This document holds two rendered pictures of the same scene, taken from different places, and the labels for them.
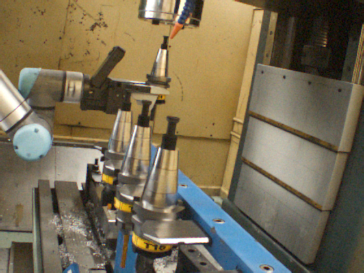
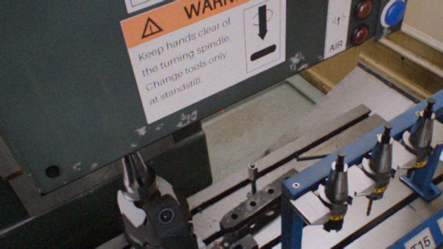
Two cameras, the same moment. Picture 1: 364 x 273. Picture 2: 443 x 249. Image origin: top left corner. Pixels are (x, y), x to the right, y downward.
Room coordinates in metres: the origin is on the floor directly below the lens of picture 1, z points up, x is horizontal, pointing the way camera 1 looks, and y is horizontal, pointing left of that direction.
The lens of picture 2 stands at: (0.87, 0.59, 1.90)
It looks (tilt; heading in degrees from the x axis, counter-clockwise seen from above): 43 degrees down; 266
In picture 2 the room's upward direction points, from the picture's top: 7 degrees counter-clockwise
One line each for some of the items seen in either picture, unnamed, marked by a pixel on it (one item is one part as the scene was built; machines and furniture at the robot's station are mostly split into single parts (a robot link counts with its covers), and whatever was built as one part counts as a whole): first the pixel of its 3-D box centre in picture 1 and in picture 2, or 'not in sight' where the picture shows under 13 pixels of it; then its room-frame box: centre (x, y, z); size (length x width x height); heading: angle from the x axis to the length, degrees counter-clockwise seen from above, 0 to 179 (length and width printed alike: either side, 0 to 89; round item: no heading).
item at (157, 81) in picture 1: (158, 80); (138, 182); (0.98, 0.08, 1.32); 0.06 x 0.06 x 0.03
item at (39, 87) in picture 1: (41, 86); not in sight; (0.87, 0.35, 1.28); 0.11 x 0.08 x 0.09; 113
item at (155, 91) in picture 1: (149, 98); (166, 198); (0.94, 0.09, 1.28); 0.09 x 0.03 x 0.06; 100
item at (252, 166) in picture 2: not in sight; (253, 180); (0.75, -0.17, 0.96); 0.03 x 0.03 x 0.13
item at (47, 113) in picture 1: (38, 127); not in sight; (0.86, 0.34, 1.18); 0.11 x 0.08 x 0.11; 18
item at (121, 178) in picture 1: (134, 179); (378, 168); (0.54, 0.06, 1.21); 0.06 x 0.06 x 0.03
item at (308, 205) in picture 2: (112, 147); (312, 209); (0.69, 0.12, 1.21); 0.07 x 0.05 x 0.01; 113
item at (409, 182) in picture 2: not in sight; (432, 147); (0.31, -0.10, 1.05); 0.10 x 0.05 x 0.30; 113
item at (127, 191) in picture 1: (145, 194); (399, 155); (0.49, 0.04, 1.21); 0.07 x 0.05 x 0.01; 113
